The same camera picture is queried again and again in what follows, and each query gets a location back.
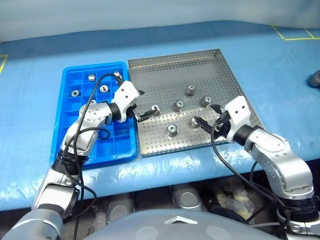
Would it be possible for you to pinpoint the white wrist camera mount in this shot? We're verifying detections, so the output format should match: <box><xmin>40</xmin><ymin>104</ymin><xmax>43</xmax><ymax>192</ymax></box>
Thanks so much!
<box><xmin>111</xmin><ymin>80</ymin><xmax>140</xmax><ymax>123</ymax></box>
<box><xmin>223</xmin><ymin>95</ymin><xmax>252</xmax><ymax>141</ymax></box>

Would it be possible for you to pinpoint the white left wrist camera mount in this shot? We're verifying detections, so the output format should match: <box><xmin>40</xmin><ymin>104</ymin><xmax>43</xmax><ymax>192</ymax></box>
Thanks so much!
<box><xmin>111</xmin><ymin>80</ymin><xmax>140</xmax><ymax>123</ymax></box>

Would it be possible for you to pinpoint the perforated metal tray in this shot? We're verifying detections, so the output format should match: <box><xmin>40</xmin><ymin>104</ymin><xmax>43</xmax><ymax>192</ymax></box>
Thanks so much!
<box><xmin>127</xmin><ymin>48</ymin><xmax>265</xmax><ymax>158</ymax></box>

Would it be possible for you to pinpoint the blue compartment tray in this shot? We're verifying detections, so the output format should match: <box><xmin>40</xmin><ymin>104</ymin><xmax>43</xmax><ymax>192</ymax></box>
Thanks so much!
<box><xmin>49</xmin><ymin>61</ymin><xmax>138</xmax><ymax>170</ymax></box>

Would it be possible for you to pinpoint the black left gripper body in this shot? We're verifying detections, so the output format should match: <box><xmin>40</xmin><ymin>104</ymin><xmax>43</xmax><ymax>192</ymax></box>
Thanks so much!
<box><xmin>125</xmin><ymin>102</ymin><xmax>142</xmax><ymax>123</ymax></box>

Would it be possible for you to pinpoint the silver robot torso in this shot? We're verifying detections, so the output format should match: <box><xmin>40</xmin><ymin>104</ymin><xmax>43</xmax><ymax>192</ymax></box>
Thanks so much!
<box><xmin>82</xmin><ymin>208</ymin><xmax>276</xmax><ymax>240</ymax></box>

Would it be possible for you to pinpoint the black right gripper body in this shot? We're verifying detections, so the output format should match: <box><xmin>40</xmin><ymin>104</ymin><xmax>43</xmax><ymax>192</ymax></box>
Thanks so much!
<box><xmin>212</xmin><ymin>111</ymin><xmax>232</xmax><ymax>140</ymax></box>

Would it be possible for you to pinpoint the grey rounded shape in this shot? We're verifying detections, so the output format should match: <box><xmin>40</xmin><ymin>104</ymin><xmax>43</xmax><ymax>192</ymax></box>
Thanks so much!
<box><xmin>171</xmin><ymin>183</ymin><xmax>205</xmax><ymax>212</ymax></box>
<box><xmin>106</xmin><ymin>196</ymin><xmax>135</xmax><ymax>223</ymax></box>

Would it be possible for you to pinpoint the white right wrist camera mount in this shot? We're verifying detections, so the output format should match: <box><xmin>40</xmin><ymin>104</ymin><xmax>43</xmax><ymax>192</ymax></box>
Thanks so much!
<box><xmin>223</xmin><ymin>95</ymin><xmax>252</xmax><ymax>141</ymax></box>

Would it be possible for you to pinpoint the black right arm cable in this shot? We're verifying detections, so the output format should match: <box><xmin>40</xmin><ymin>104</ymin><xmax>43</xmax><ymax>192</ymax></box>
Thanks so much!
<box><xmin>210</xmin><ymin>124</ymin><xmax>292</xmax><ymax>226</ymax></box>

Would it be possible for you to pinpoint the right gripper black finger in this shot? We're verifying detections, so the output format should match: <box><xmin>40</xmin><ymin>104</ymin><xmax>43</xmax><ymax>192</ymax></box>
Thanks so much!
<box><xmin>210</xmin><ymin>104</ymin><xmax>225</xmax><ymax>116</ymax></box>
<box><xmin>193</xmin><ymin>116</ymin><xmax>216</xmax><ymax>134</ymax></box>

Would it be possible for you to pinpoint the dark grey rounded object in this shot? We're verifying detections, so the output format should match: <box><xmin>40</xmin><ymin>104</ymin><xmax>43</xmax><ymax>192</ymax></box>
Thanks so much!
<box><xmin>306</xmin><ymin>70</ymin><xmax>320</xmax><ymax>88</ymax></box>

